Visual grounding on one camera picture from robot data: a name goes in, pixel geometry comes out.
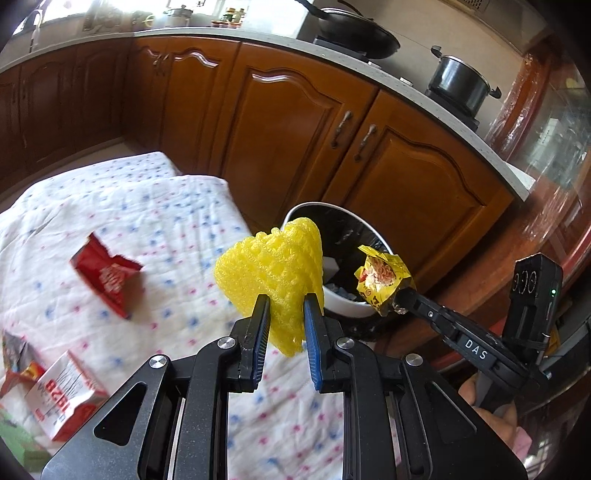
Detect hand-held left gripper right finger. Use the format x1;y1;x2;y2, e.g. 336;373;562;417
302;295;527;480

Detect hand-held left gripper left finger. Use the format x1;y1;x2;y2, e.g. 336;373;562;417
41;294;271;480

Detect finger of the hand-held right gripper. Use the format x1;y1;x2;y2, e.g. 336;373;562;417
401;288;458;324
392;300;451;337

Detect yellow noodle packet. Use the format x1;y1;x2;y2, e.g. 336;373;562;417
353;244;414;317

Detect white round bin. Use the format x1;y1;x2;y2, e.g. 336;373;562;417
281;202;402;319

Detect yellow foam fruit net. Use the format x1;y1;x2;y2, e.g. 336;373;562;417
213;217;326;358

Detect black bin liner bag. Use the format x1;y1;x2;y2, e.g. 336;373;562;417
286;205;402;344

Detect person's right hand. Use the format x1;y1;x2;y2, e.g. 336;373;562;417
459;376;520;457

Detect white star-printed cloth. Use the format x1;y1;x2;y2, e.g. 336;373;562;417
0;151;402;480

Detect torn red snack packet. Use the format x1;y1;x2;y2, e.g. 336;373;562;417
69;232;145;319

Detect red and white carton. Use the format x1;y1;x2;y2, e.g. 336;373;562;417
23;350;109;441

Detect glass cabinet door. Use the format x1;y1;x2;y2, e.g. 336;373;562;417
485;60;591;333

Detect dark steel cooking pot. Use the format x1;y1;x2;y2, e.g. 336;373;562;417
426;45;502;116

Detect wooden base cabinets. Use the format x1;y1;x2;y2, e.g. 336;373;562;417
0;34;515;296

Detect silver and red wrapper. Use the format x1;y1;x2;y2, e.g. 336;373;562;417
0;330;47;400

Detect green carton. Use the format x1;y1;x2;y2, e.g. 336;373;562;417
0;404;54;467

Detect black wok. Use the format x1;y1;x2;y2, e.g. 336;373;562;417
295;0;402;60

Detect speckled kitchen countertop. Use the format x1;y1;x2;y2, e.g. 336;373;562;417
0;25;536;201

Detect chrome sink faucet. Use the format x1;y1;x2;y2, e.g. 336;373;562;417
28;9;44;51

